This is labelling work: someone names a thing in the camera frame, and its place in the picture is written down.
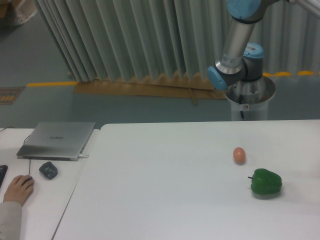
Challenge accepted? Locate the brown cardboard sheet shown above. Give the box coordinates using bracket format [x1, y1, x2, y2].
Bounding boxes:
[73, 80, 226, 105]

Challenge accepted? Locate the dark grey small device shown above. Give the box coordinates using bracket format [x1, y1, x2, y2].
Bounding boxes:
[39, 161, 58, 180]

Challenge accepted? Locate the clear plastic bag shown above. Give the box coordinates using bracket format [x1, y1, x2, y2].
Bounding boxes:
[6, 0, 38, 26]

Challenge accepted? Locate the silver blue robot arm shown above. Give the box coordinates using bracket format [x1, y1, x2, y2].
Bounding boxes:
[207, 0, 320, 105]

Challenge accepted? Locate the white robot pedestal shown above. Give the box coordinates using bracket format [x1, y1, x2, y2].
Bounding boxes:
[227, 99, 269, 121]

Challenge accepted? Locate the black mouse cable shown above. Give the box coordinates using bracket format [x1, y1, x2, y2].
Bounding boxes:
[0, 126, 39, 177]

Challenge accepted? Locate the grey sleeved forearm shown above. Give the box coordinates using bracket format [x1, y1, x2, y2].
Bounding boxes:
[0, 201, 22, 240]

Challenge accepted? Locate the person's right hand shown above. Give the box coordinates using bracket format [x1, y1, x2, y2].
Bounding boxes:
[3, 175, 34, 206]

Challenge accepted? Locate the brown egg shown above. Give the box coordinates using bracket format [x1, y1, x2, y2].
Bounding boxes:
[233, 147, 246, 165]

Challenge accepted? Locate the white usb plug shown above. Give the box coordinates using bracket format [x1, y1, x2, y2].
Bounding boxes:
[78, 154, 89, 159]

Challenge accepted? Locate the green bell pepper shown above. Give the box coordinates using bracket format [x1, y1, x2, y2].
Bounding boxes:
[248, 168, 282, 196]

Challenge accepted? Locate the black keyboard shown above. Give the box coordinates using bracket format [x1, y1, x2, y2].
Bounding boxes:
[0, 165, 8, 187]

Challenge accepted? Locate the silver closed laptop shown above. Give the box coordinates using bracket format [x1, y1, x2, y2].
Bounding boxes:
[16, 121, 96, 161]

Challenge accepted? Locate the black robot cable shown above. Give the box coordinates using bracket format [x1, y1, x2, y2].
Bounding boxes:
[238, 93, 245, 122]

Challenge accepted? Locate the pale green pleated curtain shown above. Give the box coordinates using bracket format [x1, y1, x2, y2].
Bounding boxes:
[34, 0, 320, 82]

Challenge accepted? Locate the black computer mouse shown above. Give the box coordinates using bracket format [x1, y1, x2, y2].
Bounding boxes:
[21, 177, 34, 189]

